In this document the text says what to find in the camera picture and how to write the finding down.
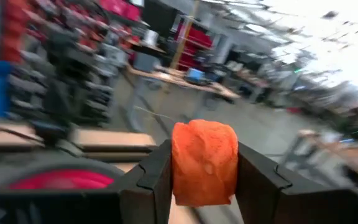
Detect wooden workbench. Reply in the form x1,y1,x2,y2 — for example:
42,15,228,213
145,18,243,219
124,62,242,100

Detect red collapsible bowl grey rim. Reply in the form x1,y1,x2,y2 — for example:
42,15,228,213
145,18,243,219
0,157,126,191

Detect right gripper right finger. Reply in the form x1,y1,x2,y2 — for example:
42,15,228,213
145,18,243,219
235,142,356,224

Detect red storage rack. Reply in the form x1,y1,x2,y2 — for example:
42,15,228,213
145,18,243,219
176,23,214,72

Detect orange mandarin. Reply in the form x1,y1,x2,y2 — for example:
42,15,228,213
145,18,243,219
170,119,239,207

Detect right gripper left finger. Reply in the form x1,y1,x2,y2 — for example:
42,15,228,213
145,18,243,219
90,139,173,224

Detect small blue box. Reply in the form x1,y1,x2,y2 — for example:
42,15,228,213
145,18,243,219
186,67,205,84

